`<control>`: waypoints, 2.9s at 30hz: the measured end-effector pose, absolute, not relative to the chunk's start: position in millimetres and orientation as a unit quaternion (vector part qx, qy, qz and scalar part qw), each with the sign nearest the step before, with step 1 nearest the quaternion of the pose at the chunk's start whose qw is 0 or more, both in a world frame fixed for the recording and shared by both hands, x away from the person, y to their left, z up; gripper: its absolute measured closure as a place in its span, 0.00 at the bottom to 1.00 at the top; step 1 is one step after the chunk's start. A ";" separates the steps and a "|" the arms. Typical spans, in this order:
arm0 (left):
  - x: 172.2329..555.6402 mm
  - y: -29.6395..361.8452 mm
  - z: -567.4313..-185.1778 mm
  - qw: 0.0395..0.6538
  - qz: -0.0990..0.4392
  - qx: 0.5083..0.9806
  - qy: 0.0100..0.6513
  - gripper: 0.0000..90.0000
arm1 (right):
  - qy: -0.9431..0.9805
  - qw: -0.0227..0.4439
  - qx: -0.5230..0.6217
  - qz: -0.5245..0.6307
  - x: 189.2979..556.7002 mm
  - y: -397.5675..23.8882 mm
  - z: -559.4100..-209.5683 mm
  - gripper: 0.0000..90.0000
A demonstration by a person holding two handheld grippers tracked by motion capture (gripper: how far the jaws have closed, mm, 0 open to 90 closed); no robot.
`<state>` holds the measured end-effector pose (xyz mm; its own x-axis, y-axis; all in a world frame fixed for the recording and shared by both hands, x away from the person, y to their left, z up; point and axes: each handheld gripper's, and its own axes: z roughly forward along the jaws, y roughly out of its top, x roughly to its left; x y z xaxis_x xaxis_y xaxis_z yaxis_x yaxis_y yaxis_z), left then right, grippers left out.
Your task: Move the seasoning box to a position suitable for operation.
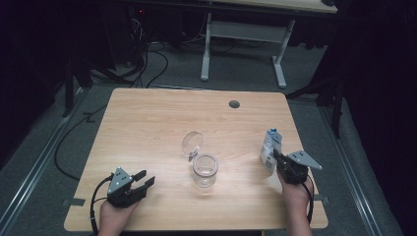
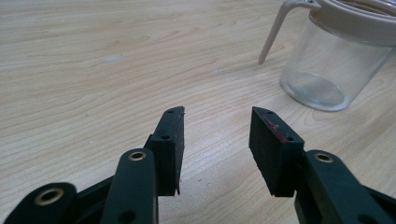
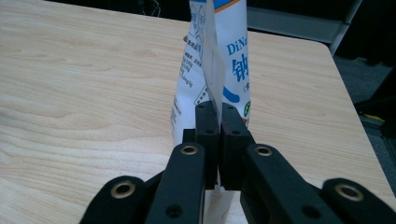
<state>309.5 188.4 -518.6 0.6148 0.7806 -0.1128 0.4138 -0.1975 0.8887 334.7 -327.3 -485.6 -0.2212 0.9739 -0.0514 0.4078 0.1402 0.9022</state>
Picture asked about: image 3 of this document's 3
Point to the white and blue salt bag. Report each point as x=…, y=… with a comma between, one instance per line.
x=232, y=31

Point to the black metal stand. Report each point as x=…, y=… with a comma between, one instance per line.
x=379, y=102

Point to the white-framed background desk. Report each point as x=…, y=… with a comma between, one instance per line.
x=295, y=25

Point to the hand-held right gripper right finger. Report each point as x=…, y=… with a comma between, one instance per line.
x=264, y=186

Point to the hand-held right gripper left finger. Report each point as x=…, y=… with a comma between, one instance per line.
x=183, y=180

